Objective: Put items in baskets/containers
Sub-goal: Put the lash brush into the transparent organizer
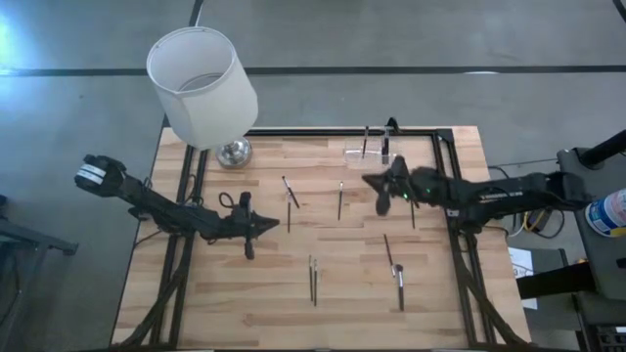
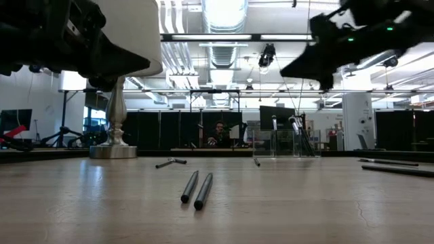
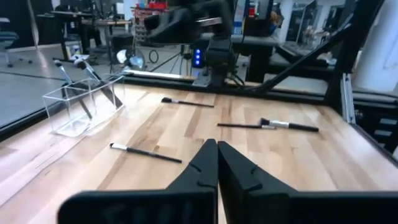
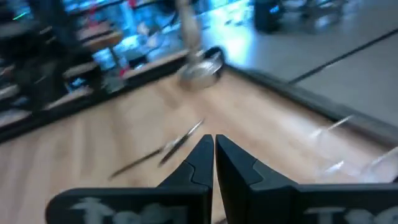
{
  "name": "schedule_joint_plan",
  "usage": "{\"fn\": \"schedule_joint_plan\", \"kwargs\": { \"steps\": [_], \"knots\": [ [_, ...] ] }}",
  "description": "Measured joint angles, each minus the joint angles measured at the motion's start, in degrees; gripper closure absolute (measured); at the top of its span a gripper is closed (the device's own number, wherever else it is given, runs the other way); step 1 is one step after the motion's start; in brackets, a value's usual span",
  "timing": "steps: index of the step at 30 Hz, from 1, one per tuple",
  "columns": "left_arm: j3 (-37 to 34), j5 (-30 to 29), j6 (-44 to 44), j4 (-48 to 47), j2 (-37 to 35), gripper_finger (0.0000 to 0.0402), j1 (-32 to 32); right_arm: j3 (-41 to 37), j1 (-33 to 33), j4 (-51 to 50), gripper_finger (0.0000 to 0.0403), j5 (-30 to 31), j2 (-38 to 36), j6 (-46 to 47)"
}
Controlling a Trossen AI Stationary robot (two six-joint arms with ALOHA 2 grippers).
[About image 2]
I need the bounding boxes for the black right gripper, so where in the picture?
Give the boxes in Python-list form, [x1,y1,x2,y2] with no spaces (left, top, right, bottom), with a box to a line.
[279,13,434,92]

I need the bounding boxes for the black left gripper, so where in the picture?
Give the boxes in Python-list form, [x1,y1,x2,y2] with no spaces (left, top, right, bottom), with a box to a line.
[43,0,151,92]

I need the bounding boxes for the large black head makeup brush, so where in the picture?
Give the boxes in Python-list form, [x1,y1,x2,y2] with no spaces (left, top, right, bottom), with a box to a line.
[361,165,434,179]

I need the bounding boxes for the white shade silver table lamp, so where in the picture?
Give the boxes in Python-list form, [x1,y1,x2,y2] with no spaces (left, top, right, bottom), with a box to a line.
[88,0,163,160]

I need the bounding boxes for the black monitor screen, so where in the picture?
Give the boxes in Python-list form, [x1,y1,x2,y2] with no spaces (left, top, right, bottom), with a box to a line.
[0,108,33,134]
[259,105,296,131]

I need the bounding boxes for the white pillar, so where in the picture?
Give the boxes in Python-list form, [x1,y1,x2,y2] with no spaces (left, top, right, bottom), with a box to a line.
[342,93,376,152]

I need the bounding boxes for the black overhead crossbar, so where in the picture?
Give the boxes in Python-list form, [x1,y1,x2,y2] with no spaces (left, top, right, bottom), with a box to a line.
[159,33,315,43]

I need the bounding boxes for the clear acrylic organizer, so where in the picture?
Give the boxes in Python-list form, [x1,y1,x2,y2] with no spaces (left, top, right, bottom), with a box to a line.
[252,129,322,159]

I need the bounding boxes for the person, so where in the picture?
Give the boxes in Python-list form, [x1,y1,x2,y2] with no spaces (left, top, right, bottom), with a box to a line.
[207,120,235,148]

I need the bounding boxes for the red bar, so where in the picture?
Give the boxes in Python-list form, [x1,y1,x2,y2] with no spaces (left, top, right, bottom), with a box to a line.
[0,124,27,143]

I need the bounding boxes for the black overhead camera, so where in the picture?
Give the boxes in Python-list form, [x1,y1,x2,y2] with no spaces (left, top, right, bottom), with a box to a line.
[258,43,277,68]

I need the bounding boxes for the black partition wall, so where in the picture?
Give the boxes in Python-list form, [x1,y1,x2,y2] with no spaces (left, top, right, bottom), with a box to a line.
[374,110,434,153]
[121,110,254,150]

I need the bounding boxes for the black background rig frame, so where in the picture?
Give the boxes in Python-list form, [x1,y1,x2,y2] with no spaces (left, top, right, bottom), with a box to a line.
[188,88,242,113]

